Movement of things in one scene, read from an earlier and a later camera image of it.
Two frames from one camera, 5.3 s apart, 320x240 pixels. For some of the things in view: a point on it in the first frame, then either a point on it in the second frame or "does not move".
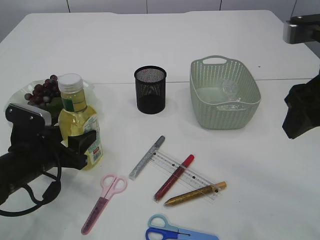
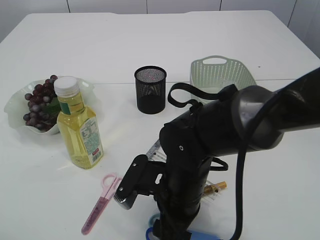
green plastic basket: x=225 y=95 does not move
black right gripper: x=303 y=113 to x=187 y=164
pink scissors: x=112 y=185 does not move
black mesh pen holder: x=150 y=82 does not move
